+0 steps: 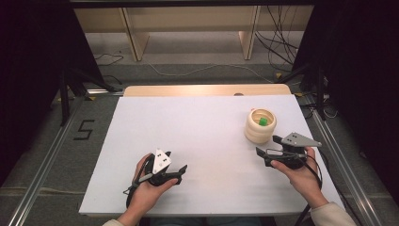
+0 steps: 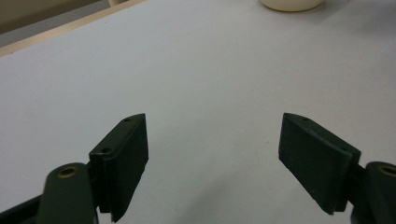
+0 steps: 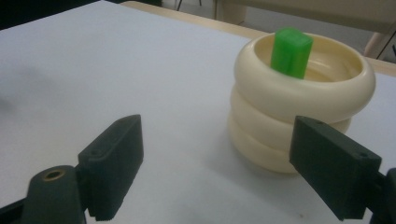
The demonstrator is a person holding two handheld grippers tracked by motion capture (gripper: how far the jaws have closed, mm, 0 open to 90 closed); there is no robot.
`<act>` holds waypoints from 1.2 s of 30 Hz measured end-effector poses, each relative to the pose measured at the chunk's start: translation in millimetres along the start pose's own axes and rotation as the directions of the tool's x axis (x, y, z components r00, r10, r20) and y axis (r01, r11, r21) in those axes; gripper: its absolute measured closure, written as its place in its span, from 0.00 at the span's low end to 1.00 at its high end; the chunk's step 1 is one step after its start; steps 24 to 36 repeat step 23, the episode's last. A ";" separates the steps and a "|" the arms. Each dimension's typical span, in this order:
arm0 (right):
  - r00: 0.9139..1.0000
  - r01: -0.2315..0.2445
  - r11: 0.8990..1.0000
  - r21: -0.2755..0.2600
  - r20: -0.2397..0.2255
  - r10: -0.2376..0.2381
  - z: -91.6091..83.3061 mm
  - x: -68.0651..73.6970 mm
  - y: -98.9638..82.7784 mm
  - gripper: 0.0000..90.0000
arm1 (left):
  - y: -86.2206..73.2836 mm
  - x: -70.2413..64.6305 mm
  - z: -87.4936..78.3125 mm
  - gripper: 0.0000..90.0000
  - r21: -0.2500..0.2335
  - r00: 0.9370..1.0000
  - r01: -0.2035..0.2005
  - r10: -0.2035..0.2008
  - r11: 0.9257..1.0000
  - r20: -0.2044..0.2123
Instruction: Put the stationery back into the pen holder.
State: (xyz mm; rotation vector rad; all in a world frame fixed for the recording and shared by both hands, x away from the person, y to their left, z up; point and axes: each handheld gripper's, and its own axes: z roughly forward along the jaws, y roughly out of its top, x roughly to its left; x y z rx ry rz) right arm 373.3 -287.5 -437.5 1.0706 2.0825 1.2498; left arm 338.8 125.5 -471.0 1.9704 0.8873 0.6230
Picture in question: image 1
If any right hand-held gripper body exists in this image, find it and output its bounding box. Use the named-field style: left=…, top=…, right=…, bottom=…
left=263, top=132, right=323, bottom=170

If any light wooden table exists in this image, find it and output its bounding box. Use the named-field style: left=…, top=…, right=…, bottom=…
left=122, top=83, right=293, bottom=98

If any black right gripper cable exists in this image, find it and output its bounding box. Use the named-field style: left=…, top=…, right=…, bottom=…
left=294, top=153, right=325, bottom=226

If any black curtain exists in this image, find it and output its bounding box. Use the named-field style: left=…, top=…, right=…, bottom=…
left=292, top=0, right=399, bottom=197
left=0, top=0, right=105, bottom=186

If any person's left hand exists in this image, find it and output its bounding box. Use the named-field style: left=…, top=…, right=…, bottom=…
left=125, top=153, right=179, bottom=218

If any bundle of black cables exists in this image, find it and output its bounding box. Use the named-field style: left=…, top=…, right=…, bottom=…
left=253, top=5, right=299, bottom=73

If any cream ribbed pen holder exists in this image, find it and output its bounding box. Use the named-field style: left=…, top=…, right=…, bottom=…
left=244, top=107, right=278, bottom=145

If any black metal stand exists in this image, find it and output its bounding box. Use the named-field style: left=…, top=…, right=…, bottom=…
left=58, top=66, right=119, bottom=127
left=278, top=61, right=327, bottom=122

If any wooden background desk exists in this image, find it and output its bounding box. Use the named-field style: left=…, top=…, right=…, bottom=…
left=73, top=5, right=314, bottom=62

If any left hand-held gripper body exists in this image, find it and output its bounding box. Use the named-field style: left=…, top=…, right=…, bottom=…
left=144, top=148, right=184, bottom=187

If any white floor cable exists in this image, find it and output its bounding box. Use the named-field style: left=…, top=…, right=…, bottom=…
left=146, top=60, right=275, bottom=85

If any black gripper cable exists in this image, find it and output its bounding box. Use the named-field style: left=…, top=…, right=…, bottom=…
left=122, top=153, right=155, bottom=210
left=294, top=153, right=325, bottom=226

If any aluminium floor rail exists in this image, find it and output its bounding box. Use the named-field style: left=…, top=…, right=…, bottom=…
left=8, top=96, right=83, bottom=226
left=309, top=105, right=383, bottom=226

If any thin black floor cable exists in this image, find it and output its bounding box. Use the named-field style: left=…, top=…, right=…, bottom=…
left=93, top=52, right=125, bottom=67

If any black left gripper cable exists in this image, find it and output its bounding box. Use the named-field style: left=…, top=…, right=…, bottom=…
left=122, top=153, right=155, bottom=210

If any person's right hand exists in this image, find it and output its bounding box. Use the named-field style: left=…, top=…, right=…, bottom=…
left=269, top=146, right=329, bottom=209

